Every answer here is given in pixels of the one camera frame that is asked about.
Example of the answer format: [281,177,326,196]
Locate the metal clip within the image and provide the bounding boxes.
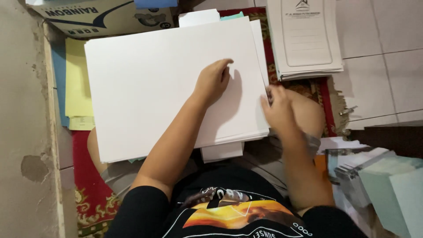
[339,105,359,116]

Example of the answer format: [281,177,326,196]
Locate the stack of large white sheets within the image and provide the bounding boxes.
[84,16,270,163]

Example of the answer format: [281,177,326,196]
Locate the person's right hand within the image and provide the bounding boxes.
[260,84,303,138]

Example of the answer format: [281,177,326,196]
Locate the blue paper sheet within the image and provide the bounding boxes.
[50,41,70,128]

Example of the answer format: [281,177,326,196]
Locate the small white paper stack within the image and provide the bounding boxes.
[178,9,221,28]

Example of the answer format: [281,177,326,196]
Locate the stack of grey white sheets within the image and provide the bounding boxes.
[334,149,396,208]

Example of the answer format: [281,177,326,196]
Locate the person's left hand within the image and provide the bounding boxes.
[193,58,234,108]

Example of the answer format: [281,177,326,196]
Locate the red patterned rug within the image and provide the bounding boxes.
[72,7,338,238]

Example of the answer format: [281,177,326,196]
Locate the stack of white printed folders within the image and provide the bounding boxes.
[266,0,344,81]

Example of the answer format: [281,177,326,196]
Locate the teal paper sheet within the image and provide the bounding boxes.
[220,11,245,21]

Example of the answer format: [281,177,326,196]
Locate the loose white paper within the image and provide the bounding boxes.
[317,136,369,155]

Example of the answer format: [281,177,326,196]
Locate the stack of yellow paper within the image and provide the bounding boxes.
[65,37,94,118]

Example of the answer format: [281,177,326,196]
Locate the pale yellow printed paper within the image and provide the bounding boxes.
[68,116,96,131]

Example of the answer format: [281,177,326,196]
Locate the black printed t-shirt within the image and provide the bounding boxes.
[105,165,369,238]

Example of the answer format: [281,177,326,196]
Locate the orange paper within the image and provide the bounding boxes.
[313,154,328,180]

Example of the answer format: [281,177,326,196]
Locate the printed cardboard box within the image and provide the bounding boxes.
[26,0,175,38]

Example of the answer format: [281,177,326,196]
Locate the stack of light green paper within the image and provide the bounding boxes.
[358,156,423,238]

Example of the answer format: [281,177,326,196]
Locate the blue folder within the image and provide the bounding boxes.
[134,0,179,9]

